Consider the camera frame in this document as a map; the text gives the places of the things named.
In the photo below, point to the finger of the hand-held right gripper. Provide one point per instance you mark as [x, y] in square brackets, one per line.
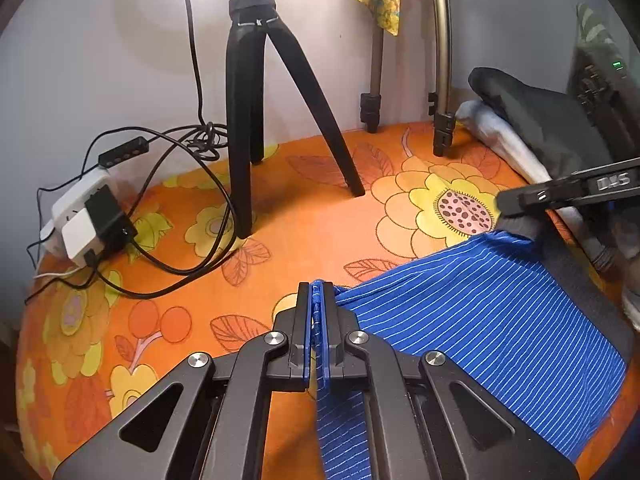
[560, 192]

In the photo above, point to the dark grey folded cloth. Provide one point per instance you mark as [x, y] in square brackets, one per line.
[540, 120]

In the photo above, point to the orange floral bedsheet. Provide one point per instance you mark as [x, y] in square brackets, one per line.
[300, 210]

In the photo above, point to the white power strip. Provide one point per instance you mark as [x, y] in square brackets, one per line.
[75, 195]

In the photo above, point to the white power adapter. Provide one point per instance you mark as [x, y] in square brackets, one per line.
[77, 240]

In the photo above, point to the black power adapter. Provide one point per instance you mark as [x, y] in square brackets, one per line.
[107, 220]

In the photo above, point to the silver tripod legs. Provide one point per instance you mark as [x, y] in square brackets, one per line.
[443, 60]

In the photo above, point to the light grey folded cloth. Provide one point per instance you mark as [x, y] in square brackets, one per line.
[505, 135]

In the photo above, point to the black tripod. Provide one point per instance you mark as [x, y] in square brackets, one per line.
[240, 85]

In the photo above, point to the black device with green light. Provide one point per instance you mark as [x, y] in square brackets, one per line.
[600, 80]

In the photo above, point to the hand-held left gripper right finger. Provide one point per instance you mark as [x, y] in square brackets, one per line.
[326, 360]

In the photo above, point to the blue striped pants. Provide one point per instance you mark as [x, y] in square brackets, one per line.
[475, 310]

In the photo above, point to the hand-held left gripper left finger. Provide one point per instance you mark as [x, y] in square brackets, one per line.
[305, 360]

